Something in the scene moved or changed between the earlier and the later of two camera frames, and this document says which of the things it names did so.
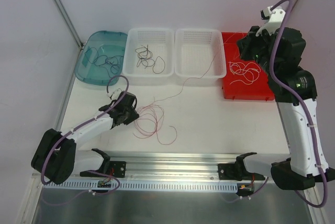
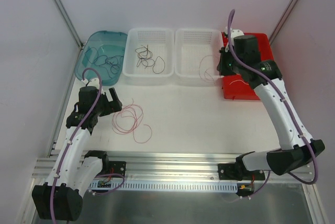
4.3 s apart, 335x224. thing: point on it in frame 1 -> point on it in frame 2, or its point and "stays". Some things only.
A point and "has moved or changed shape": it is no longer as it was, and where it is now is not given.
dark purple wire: [113, 64] stays
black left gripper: [129, 114] -> [110, 104]
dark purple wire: [114, 63] stays
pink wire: [152, 116] -> [205, 71]
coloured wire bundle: [150, 116] has moved or changed shape
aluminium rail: [171, 167] stays
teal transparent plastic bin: [101, 57] stays
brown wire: [145, 56] stays
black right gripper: [246, 48] -> [223, 62]
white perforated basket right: [200, 54] stays
